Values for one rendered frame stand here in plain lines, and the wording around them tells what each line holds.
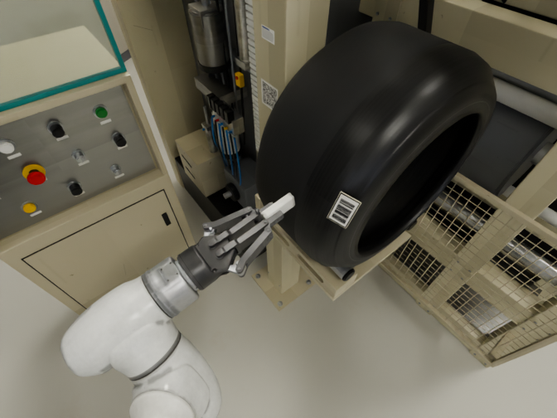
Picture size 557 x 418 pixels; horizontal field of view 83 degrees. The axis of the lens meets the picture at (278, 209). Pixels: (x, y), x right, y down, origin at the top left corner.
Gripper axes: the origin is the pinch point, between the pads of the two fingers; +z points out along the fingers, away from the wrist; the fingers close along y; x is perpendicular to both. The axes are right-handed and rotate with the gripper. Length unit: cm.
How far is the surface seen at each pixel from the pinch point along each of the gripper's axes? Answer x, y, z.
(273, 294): 123, 29, 2
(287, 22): -15.8, 26.6, 25.5
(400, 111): -15.2, -7.5, 20.8
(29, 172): 9, 61, -41
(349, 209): -3.8, -10.5, 7.8
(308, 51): -7.0, 26.4, 31.0
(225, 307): 121, 40, -24
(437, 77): -16.8, -7.3, 29.2
